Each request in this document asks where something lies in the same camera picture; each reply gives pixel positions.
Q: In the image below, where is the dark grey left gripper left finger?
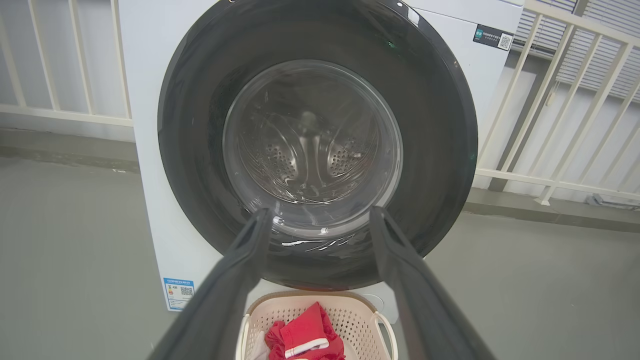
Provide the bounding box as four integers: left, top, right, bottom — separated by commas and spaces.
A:
147, 207, 275, 360

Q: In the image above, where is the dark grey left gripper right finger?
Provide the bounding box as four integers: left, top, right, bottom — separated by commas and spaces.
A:
369, 206, 497, 360

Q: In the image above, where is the red and white garment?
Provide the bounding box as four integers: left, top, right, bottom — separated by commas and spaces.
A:
264, 301, 346, 360

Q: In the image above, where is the black round glass washer door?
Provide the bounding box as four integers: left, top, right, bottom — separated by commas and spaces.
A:
157, 0, 479, 292

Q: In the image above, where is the cream perforated laundry basket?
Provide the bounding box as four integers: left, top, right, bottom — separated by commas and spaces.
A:
235, 291, 399, 360

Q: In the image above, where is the white front-load washing machine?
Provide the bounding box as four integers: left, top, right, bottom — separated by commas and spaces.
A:
117, 0, 524, 325

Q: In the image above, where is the steel washer drum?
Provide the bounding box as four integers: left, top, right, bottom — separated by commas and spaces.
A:
234, 90, 397, 207

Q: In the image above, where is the dark QR code sticker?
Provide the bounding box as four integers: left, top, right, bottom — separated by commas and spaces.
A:
473, 24, 515, 52

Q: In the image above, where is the blue energy label sticker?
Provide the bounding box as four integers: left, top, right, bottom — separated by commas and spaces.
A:
163, 277, 195, 312

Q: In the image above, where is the round white drain filter cover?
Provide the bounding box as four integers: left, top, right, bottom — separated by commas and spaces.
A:
359, 292, 387, 315

